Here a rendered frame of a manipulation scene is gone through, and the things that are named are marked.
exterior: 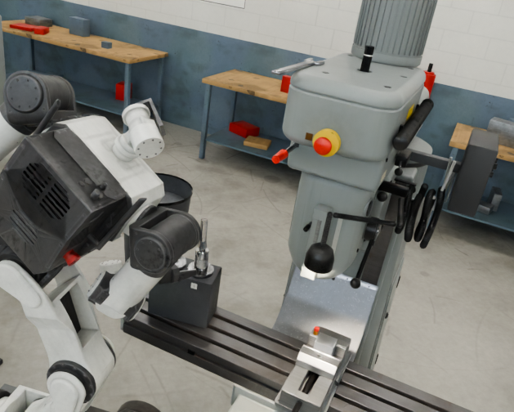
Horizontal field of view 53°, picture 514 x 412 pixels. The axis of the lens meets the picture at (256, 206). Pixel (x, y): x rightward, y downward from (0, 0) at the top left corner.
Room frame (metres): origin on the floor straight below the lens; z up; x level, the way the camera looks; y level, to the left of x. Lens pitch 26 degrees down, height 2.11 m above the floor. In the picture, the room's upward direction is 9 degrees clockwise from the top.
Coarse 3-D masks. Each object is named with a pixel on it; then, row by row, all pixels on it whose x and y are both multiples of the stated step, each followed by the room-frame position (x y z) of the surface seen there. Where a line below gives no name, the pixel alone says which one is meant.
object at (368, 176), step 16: (288, 160) 1.23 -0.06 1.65; (304, 160) 1.22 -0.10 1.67; (320, 160) 1.20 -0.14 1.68; (336, 160) 1.19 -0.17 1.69; (352, 160) 1.18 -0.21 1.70; (384, 160) 1.16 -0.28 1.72; (320, 176) 1.20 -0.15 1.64; (336, 176) 1.19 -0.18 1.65; (352, 176) 1.17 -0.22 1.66; (368, 176) 1.16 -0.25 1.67; (384, 176) 1.21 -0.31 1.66
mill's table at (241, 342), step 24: (144, 312) 1.46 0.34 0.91; (216, 312) 1.50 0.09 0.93; (144, 336) 1.39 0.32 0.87; (168, 336) 1.35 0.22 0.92; (192, 336) 1.36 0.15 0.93; (216, 336) 1.38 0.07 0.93; (240, 336) 1.40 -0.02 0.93; (264, 336) 1.43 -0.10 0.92; (288, 336) 1.44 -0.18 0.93; (192, 360) 1.32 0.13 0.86; (216, 360) 1.29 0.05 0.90; (240, 360) 1.28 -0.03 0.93; (264, 360) 1.30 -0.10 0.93; (288, 360) 1.33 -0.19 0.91; (240, 384) 1.25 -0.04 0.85; (264, 384) 1.23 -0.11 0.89; (360, 384) 1.26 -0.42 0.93; (384, 384) 1.28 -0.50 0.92; (336, 408) 1.14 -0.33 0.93; (360, 408) 1.18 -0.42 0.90; (384, 408) 1.17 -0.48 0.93; (408, 408) 1.19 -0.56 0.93; (432, 408) 1.23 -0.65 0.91; (456, 408) 1.22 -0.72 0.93
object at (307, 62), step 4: (304, 60) 1.29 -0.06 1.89; (308, 60) 1.28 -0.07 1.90; (312, 60) 1.29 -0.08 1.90; (320, 60) 1.30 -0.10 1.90; (296, 64) 1.21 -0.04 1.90; (300, 64) 1.22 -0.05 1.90; (304, 64) 1.22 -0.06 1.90; (308, 64) 1.24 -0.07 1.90; (312, 64) 1.26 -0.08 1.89; (316, 64) 1.27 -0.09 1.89; (320, 64) 1.28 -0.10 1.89; (280, 68) 1.13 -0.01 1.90; (284, 68) 1.14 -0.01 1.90; (288, 68) 1.15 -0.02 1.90; (292, 68) 1.15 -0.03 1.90; (296, 68) 1.17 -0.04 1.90; (300, 68) 1.19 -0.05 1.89; (272, 72) 1.10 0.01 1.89; (276, 72) 1.09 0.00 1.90; (280, 72) 1.09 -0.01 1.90; (284, 72) 1.11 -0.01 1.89; (288, 72) 1.13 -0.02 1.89
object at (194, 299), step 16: (208, 272) 1.46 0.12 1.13; (160, 288) 1.44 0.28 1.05; (176, 288) 1.43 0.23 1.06; (192, 288) 1.42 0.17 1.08; (208, 288) 1.41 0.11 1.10; (160, 304) 1.44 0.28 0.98; (176, 304) 1.43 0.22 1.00; (192, 304) 1.42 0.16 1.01; (208, 304) 1.41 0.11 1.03; (192, 320) 1.42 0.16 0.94; (208, 320) 1.43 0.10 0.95
